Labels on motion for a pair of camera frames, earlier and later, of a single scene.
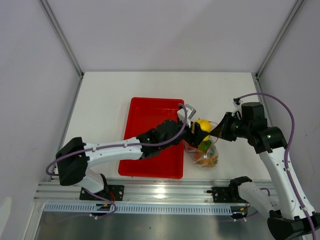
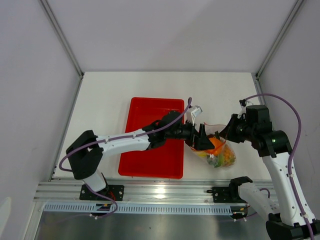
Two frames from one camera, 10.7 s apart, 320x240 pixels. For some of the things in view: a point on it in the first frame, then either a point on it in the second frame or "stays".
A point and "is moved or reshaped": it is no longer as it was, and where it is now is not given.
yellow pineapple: x=210 y=162 → x=229 y=156
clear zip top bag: x=206 y=155 is moved or reshaped
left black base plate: x=115 y=193 stays
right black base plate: x=227 y=194 stays
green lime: x=204 y=146 is moved or reshaped
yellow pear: x=205 y=125 → x=201 y=154
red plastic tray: x=143 y=114 stays
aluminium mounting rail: x=136 y=191 stays
